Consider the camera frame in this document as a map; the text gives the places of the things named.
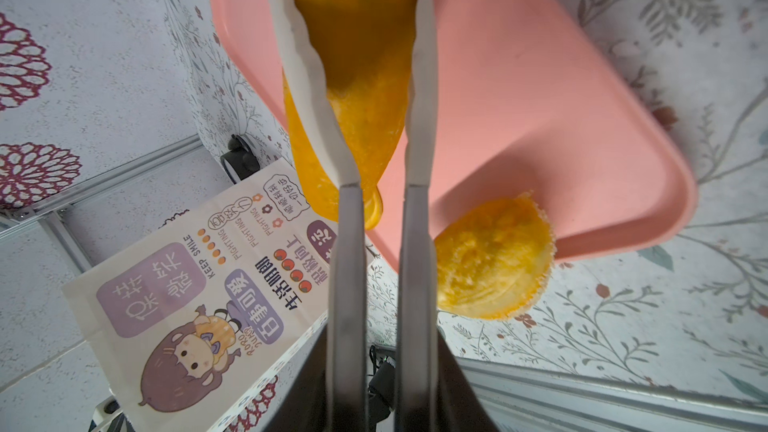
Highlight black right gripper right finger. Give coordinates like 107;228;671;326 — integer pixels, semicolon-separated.
437;334;497;432

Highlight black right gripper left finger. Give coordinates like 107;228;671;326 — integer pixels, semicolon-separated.
265;326;327;432

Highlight steel tongs with cream tips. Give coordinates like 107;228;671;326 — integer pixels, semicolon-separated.
269;0;439;431

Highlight printed white paper bag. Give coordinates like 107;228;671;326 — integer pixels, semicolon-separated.
63;160;337;431

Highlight round yellow crusty bun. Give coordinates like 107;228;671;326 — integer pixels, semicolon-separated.
435;192;556;320

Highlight long orange baguette loaf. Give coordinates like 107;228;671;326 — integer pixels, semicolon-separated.
294;0;417;230

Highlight black alarm clock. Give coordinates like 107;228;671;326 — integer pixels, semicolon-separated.
220;134;261;184

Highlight pink plastic tray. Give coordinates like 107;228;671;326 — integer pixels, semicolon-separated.
210;0;697;264

